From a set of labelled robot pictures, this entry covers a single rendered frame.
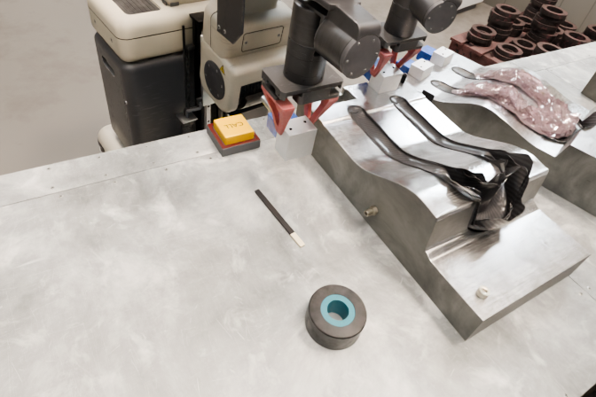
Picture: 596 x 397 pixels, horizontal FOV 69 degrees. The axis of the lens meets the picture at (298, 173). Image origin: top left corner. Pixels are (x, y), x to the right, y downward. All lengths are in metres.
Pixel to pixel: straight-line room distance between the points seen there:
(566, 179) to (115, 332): 0.84
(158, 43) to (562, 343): 1.14
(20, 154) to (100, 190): 1.40
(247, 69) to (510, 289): 0.75
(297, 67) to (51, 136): 1.74
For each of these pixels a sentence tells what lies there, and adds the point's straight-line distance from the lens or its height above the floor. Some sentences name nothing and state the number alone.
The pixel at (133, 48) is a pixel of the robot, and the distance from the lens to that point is 1.29.
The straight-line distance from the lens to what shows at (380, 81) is 0.91.
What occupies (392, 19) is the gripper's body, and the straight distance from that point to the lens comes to 0.86.
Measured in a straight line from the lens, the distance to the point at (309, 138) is 0.67.
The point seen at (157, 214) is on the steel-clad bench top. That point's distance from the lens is 0.74.
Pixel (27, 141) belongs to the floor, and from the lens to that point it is 2.23.
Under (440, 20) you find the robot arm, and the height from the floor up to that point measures 1.08.
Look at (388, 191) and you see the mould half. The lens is 0.69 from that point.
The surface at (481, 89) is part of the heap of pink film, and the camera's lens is 1.04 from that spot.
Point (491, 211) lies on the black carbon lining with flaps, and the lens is 0.78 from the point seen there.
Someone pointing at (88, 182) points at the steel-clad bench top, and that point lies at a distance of 0.81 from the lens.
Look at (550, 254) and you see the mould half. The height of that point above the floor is 0.86.
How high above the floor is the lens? 1.36
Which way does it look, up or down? 43 degrees down
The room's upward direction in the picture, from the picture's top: 11 degrees clockwise
